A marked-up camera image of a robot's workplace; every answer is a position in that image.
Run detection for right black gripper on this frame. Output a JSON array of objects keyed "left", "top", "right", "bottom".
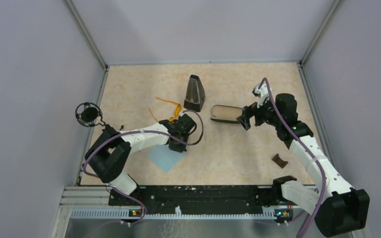
[{"left": 237, "top": 94, "right": 282, "bottom": 130}]

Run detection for orange sunglasses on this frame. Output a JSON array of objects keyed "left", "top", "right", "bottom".
[{"left": 148, "top": 97, "right": 183, "bottom": 122}]

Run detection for black glasses case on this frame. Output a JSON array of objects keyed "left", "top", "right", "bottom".
[{"left": 210, "top": 105, "right": 243, "bottom": 124}]

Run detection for blue cleaning cloth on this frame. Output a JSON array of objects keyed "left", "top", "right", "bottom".
[{"left": 147, "top": 145, "right": 186, "bottom": 173}]

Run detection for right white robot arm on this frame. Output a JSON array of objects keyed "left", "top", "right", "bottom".
[{"left": 237, "top": 93, "right": 370, "bottom": 238}]

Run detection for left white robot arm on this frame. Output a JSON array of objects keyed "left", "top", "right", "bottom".
[{"left": 83, "top": 114, "right": 197, "bottom": 205}]

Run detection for black metronome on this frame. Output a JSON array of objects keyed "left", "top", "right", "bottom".
[{"left": 184, "top": 74, "right": 206, "bottom": 113}]

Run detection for small brown holder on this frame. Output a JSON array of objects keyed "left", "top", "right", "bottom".
[{"left": 271, "top": 154, "right": 288, "bottom": 169}]

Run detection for black microphone on tripod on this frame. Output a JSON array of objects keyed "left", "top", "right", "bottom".
[{"left": 75, "top": 102, "right": 124, "bottom": 136}]

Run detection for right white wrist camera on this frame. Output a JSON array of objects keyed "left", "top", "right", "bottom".
[{"left": 253, "top": 82, "right": 270, "bottom": 108}]

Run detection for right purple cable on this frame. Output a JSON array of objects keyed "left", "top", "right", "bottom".
[{"left": 257, "top": 77, "right": 326, "bottom": 238}]

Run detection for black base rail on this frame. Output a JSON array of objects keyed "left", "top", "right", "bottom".
[{"left": 108, "top": 185, "right": 294, "bottom": 219}]

